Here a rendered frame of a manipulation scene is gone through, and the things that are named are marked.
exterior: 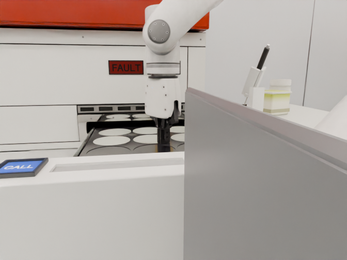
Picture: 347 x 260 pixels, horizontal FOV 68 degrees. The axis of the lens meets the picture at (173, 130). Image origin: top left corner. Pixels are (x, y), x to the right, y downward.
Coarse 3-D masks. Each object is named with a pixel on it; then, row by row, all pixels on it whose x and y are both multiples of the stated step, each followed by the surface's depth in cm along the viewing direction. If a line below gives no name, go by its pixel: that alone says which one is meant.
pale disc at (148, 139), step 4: (140, 136) 76; (144, 136) 76; (148, 136) 76; (152, 136) 76; (156, 136) 76; (136, 140) 72; (140, 140) 72; (144, 140) 72; (148, 140) 72; (152, 140) 72; (156, 140) 72
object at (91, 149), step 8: (96, 128) 86; (104, 128) 86; (112, 128) 87; (128, 128) 86; (96, 136) 76; (104, 136) 76; (128, 136) 76; (136, 136) 76; (88, 144) 67; (96, 144) 67; (120, 144) 67; (128, 144) 67; (136, 144) 67; (144, 144) 67; (152, 144) 68; (160, 144) 68; (168, 144) 67; (176, 144) 67; (88, 152) 61; (96, 152) 61; (104, 152) 61; (112, 152) 61; (120, 152) 61; (128, 152) 61; (136, 152) 61; (144, 152) 61; (152, 152) 61; (160, 152) 61
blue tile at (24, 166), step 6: (12, 162) 35; (18, 162) 35; (24, 162) 35; (30, 162) 35; (36, 162) 35; (6, 168) 33; (12, 168) 33; (18, 168) 33; (24, 168) 33; (30, 168) 33
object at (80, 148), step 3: (93, 129) 84; (90, 132) 80; (87, 135) 76; (90, 135) 77; (87, 138) 73; (84, 141) 69; (87, 141) 71; (81, 144) 66; (84, 144) 67; (81, 147) 64; (84, 147) 66; (78, 150) 62; (81, 150) 62; (75, 153) 59; (78, 153) 60; (75, 156) 57; (78, 156) 59
